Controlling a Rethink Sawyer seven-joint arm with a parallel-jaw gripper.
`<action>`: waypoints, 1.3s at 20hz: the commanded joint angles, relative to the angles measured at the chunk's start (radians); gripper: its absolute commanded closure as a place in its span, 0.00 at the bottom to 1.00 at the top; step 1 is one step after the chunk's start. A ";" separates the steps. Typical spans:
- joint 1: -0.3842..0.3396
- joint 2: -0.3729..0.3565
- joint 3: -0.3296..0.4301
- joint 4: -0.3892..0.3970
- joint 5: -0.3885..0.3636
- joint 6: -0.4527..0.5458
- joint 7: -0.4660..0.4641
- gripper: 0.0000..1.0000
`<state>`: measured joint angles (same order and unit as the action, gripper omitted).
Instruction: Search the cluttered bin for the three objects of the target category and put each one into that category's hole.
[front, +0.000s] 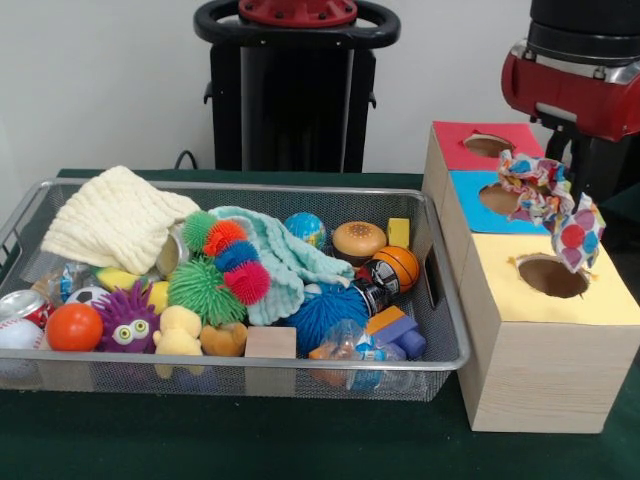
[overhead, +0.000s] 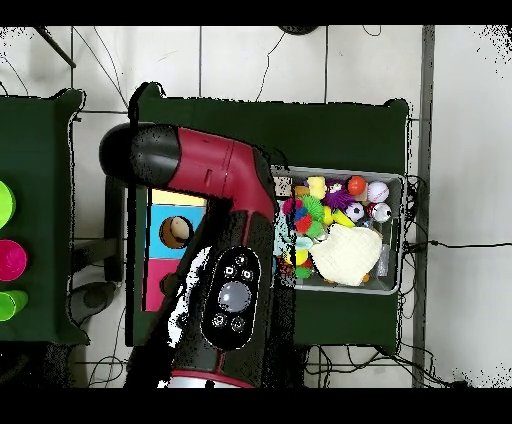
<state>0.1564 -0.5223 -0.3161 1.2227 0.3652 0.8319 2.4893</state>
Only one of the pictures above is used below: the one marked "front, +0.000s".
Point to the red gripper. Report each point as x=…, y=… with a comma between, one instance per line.
x=565, y=92

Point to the colourful triangle print cloth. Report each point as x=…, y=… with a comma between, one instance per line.
x=575, y=235

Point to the light blue fluffy cloth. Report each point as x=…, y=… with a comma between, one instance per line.
x=285, y=260

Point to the cream muslin cloth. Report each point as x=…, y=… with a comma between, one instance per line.
x=115, y=220

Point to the wooden three-hole box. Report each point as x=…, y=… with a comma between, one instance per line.
x=540, y=380

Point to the silver mesh bin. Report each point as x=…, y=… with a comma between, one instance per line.
x=125, y=382

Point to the dark green table cloth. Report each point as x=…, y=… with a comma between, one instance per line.
x=625, y=215
x=250, y=440

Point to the orange toy basketball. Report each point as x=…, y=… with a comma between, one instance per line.
x=400, y=270

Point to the toy hamburger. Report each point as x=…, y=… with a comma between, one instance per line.
x=357, y=242

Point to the blue spiky rubber ball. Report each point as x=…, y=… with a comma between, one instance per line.
x=330, y=315

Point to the multicoloured spiky caterpillar toy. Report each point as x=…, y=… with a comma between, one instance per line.
x=227, y=245

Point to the green spiky rubber ball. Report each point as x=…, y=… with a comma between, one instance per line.
x=197, y=290

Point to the yellow plush duck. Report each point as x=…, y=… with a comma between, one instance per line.
x=177, y=332

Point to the purple spiky monster toy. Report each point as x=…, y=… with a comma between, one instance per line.
x=127, y=320

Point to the orange smooth ball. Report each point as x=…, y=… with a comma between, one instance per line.
x=74, y=327

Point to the white baseball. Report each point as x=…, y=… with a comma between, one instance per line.
x=20, y=334

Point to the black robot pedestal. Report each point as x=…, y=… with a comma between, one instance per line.
x=295, y=100

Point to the red robot base mount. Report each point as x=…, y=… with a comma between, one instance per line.
x=300, y=12

